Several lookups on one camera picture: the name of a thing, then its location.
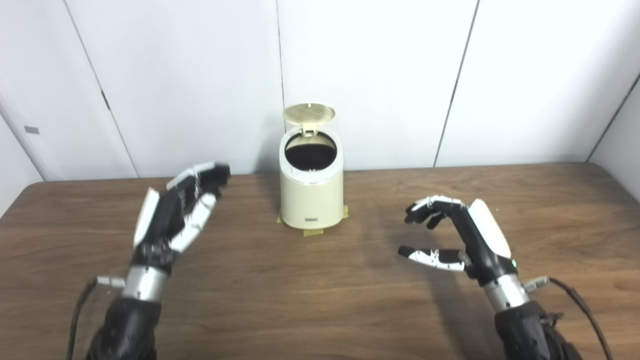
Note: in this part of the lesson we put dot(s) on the black wall panel hinge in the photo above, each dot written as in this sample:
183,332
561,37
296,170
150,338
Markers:
105,100

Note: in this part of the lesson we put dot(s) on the cream-colored bin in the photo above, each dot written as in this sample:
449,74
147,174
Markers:
311,200

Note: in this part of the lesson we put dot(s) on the round cream bin lid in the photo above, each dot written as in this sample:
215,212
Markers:
309,114

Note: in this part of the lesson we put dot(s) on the small gray wall label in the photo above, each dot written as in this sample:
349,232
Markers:
32,130

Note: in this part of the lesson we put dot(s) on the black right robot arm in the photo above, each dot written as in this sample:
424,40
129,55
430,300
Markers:
525,325

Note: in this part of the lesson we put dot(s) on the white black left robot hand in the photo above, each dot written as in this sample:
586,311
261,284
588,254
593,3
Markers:
170,220

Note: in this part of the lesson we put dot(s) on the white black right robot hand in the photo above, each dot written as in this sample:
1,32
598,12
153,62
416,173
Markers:
482,240

